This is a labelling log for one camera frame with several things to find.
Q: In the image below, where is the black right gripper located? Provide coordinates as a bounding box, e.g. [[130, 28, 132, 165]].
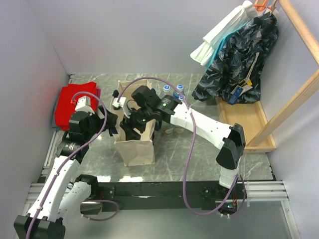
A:
[[119, 105, 153, 143]]

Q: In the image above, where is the green cap glass bottle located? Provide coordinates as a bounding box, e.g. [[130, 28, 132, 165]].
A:
[[164, 127, 174, 134]]

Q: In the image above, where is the blue label water bottle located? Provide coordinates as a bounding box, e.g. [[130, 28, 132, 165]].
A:
[[173, 84, 185, 99]]

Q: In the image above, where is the beige canvas tote bag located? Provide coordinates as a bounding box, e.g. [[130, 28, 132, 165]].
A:
[[109, 79, 156, 167]]

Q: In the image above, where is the green cap bottle front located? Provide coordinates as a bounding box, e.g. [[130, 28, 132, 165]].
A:
[[174, 127, 184, 133]]

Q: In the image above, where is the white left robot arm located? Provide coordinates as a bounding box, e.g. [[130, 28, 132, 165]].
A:
[[14, 106, 118, 239]]

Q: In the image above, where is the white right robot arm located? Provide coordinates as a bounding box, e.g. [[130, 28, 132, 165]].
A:
[[112, 86, 246, 198]]

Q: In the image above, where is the red folded cloth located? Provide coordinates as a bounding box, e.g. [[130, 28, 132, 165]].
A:
[[54, 82, 98, 131]]

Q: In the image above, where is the white pleated garment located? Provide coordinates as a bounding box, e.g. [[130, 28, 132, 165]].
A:
[[190, 0, 257, 66]]

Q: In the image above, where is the black base beam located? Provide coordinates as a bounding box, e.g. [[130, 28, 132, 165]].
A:
[[89, 181, 247, 216]]

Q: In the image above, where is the blue hang tag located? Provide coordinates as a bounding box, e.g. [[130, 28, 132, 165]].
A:
[[228, 86, 244, 105]]

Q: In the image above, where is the teal garment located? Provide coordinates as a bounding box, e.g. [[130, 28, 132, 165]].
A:
[[206, 22, 248, 70]]

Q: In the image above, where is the dark patterned shirt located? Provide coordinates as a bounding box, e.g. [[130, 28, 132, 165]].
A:
[[191, 12, 279, 104]]

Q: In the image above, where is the wooden tray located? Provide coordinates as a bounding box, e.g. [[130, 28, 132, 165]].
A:
[[216, 97, 277, 153]]

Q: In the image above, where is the orange clothes hanger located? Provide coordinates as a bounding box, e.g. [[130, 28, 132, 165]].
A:
[[254, 0, 268, 12]]

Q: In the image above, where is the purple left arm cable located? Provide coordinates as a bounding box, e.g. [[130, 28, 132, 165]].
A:
[[24, 92, 120, 239]]

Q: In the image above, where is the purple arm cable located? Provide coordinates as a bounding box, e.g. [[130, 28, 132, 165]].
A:
[[117, 77, 247, 220], [24, 92, 120, 239]]

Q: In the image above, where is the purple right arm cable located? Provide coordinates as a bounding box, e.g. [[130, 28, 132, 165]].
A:
[[117, 77, 247, 220]]

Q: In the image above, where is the wooden rack frame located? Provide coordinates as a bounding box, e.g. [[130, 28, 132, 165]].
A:
[[248, 0, 319, 147]]

